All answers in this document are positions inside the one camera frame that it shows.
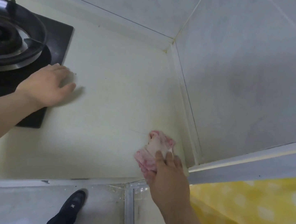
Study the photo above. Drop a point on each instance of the person's dark trousers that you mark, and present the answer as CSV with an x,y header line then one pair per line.
x,y
60,223

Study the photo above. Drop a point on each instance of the yellow dotted curtain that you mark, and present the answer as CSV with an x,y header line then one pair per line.
x,y
259,212

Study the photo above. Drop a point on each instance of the person's left hand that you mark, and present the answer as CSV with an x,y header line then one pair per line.
x,y
45,86

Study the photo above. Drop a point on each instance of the person's black left shoe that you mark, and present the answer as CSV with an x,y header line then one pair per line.
x,y
73,202

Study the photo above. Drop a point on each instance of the person's right hand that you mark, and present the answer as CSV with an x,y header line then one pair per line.
x,y
171,184

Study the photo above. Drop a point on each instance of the pink dish cloth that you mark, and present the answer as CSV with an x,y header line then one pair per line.
x,y
157,144

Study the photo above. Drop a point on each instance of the black round stove burner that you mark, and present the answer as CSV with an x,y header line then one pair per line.
x,y
11,38

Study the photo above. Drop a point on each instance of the black glass gas stove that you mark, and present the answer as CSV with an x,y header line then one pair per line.
x,y
59,39

